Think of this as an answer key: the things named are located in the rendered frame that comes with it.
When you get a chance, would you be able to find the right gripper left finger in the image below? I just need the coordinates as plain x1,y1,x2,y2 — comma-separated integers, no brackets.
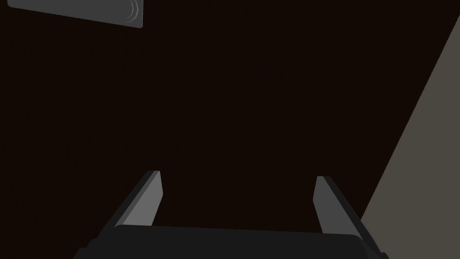
114,170,164,228

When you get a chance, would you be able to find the grey flat panel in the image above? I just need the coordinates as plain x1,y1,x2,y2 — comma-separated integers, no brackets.
6,0,144,29

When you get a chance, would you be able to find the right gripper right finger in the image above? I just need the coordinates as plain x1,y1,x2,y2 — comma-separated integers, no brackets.
312,175,363,241

